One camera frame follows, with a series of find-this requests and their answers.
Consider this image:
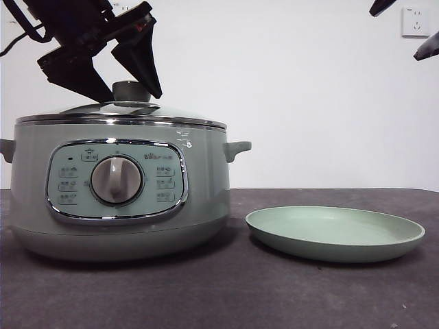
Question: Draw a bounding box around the glass lid with green knob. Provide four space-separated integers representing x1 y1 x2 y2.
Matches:
15 80 228 130

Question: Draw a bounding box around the pale green electric steamer pot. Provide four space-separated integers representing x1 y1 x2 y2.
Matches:
0 119 252 263

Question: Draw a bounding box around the pale green round plate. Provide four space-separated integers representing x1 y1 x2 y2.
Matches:
245 205 427 264

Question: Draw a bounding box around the white wall socket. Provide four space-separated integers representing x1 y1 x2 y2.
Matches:
401 6 431 38
110 1 138 17

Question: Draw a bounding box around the black cable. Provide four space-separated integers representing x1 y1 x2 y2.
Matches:
0 31 47 56

